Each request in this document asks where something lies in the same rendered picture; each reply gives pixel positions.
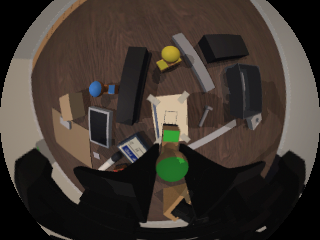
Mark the tan clipboard with grey clip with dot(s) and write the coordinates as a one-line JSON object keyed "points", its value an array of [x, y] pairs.
{"points": [[74, 138]]}

